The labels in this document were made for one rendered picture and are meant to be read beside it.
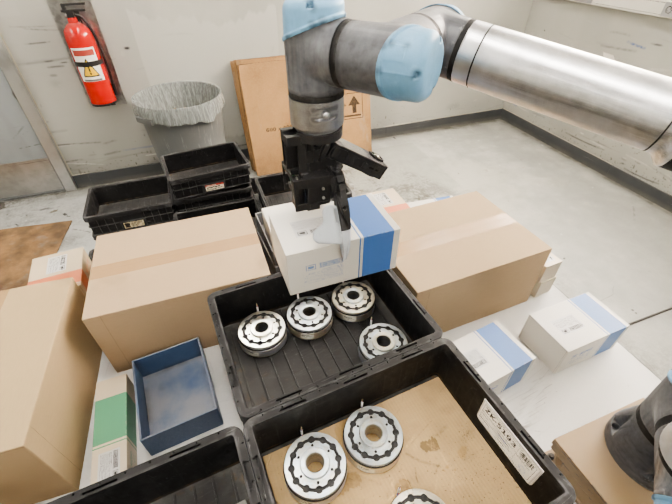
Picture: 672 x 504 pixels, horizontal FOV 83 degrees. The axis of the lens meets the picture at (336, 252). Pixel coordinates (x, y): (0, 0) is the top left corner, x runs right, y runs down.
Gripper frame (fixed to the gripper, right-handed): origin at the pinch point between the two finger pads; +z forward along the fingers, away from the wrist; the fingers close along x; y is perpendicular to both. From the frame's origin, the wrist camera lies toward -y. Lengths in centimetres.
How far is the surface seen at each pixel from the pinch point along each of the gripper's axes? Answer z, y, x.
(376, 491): 27.7, 4.9, 32.5
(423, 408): 27.8, -9.4, 22.9
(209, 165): 61, 18, -156
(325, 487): 24.7, 12.6, 30.0
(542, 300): 41, -63, 1
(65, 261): 25, 59, -45
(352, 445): 24.8, 6.3, 25.6
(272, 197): 62, -8, -113
